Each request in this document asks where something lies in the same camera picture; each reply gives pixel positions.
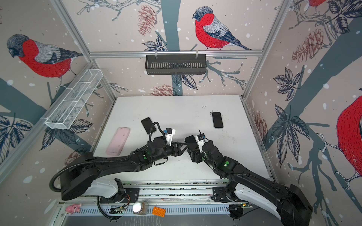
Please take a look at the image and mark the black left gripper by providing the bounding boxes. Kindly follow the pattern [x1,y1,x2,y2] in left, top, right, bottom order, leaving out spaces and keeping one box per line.
[152,141,190,163]

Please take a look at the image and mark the large phone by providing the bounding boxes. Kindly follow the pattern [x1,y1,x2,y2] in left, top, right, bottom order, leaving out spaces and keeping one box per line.
[184,135,199,152]

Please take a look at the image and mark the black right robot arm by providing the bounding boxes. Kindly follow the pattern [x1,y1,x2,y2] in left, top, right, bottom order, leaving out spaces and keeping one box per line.
[188,140,313,226]

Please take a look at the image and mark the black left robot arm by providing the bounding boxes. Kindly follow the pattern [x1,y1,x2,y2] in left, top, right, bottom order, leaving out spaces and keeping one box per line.
[49,137,188,201]

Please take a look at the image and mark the small phone light case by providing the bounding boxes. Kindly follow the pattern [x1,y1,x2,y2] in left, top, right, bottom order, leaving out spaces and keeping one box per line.
[212,112,223,128]

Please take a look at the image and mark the black phone far left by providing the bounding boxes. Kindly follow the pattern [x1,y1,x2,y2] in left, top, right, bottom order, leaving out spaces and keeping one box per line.
[141,117,156,135]

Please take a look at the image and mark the pink phone case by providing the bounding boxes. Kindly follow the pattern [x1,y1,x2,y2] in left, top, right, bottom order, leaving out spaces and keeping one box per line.
[106,127,131,156]

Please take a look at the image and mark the orange toy brick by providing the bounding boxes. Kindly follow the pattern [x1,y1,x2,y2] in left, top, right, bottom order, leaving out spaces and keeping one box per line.
[152,206,166,218]

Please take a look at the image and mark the clear jar white lid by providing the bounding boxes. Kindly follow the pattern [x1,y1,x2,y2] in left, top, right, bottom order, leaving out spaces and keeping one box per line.
[132,201,148,215]

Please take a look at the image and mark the pink pig toy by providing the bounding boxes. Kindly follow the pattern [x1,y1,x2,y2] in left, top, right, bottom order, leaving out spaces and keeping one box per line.
[66,203,82,215]

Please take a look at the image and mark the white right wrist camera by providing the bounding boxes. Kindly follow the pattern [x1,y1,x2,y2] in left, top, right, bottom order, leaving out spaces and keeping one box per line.
[196,133,206,153]

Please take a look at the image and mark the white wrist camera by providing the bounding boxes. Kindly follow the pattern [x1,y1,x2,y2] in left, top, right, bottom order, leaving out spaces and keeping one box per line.
[196,133,206,153]
[164,128,176,146]

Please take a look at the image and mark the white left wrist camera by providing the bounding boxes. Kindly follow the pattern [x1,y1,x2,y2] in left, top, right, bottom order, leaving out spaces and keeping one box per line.
[164,128,176,146]

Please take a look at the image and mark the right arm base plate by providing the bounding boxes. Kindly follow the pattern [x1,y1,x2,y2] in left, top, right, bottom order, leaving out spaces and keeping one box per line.
[211,187,238,203]

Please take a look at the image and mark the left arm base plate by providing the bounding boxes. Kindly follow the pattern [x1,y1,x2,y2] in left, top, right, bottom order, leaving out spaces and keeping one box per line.
[100,188,140,204]

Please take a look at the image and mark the black wire wall basket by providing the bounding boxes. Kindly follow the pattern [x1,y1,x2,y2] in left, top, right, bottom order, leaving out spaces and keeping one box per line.
[145,54,207,75]

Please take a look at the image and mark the white mesh wall basket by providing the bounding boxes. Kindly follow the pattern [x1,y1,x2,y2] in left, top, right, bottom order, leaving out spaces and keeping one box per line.
[45,69,103,130]

